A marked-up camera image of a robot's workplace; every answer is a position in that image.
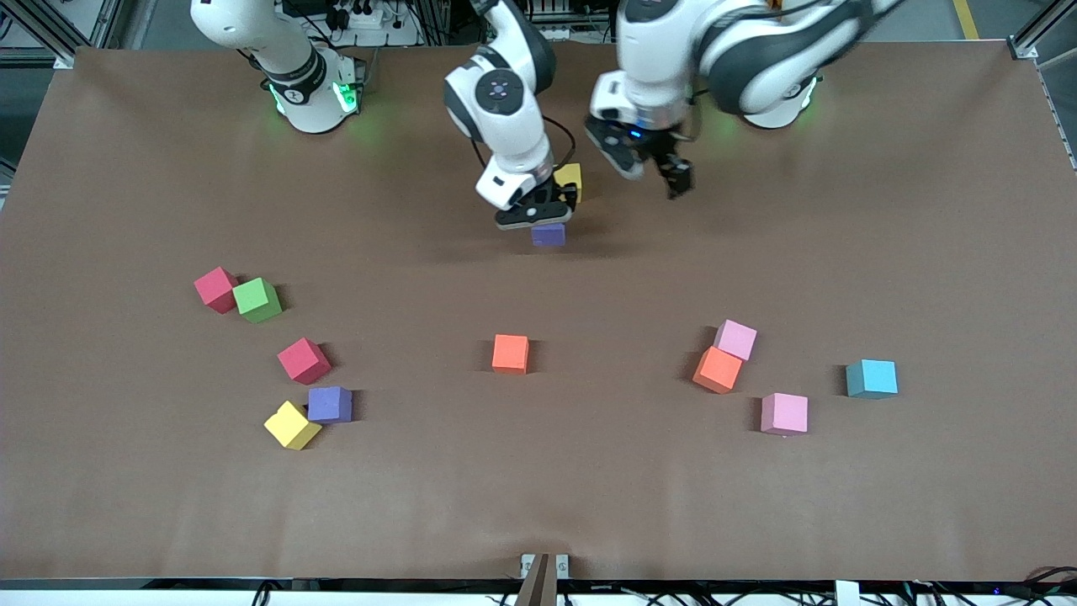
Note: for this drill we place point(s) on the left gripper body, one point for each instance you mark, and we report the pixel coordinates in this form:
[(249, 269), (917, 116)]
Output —
[(655, 148)]

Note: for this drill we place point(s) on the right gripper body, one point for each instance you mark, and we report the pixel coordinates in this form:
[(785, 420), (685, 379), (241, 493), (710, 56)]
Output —
[(559, 194)]

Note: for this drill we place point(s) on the purple foam block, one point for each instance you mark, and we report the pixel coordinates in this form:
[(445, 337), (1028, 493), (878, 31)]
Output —
[(549, 236), (329, 404)]

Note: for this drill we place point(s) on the yellow foam block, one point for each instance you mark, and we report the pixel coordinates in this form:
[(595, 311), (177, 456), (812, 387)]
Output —
[(570, 175), (291, 425)]

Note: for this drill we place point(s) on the orange foam block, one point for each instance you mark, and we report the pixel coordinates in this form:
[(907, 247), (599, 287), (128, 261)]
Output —
[(717, 369), (510, 353)]

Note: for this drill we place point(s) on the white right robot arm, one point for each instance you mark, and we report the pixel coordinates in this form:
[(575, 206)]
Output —
[(505, 118)]

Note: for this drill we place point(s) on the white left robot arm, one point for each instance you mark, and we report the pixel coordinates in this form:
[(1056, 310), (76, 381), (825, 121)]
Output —
[(757, 59)]

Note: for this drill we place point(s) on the white power strip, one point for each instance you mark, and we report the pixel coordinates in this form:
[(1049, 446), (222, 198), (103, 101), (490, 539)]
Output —
[(553, 35), (366, 18)]

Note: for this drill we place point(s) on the pink foam block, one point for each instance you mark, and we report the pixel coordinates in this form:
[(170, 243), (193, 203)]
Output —
[(784, 413), (735, 339)]

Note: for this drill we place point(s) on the red foam block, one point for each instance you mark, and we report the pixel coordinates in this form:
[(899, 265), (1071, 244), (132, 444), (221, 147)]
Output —
[(215, 289), (303, 360)]

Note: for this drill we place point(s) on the green foam block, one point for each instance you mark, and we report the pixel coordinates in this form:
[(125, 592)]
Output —
[(257, 299)]

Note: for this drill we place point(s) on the light blue foam block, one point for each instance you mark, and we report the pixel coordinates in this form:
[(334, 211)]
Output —
[(872, 378)]

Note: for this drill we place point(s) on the dark slanted metal bar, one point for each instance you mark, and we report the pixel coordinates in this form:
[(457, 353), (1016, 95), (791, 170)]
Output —
[(538, 589)]

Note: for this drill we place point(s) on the small white box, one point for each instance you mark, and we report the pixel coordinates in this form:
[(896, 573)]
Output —
[(847, 594)]

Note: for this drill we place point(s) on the white metal bracket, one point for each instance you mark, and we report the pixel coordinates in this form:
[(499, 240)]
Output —
[(527, 562)]

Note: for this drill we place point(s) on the aluminium frame profile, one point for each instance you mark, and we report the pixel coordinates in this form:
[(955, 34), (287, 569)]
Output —
[(105, 21), (1039, 29)]

